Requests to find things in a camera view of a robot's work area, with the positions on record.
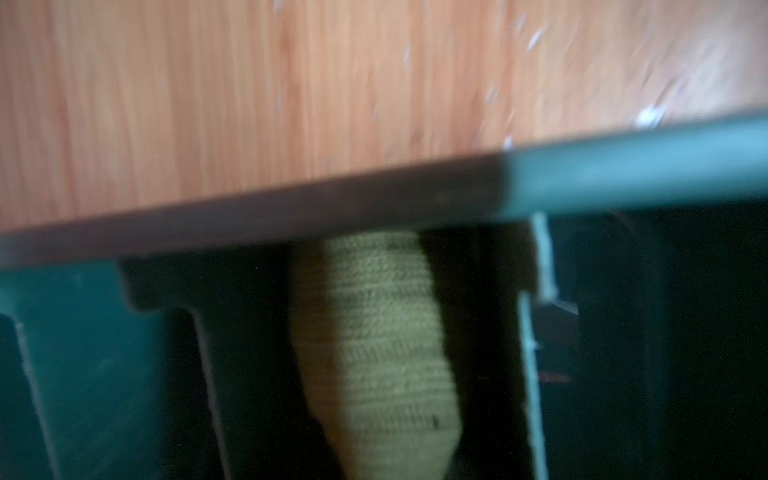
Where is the green striped sock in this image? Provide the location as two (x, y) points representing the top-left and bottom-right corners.
(290, 231), (471, 479)

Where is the green compartment tray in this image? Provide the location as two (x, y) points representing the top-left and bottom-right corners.
(1, 115), (767, 479)

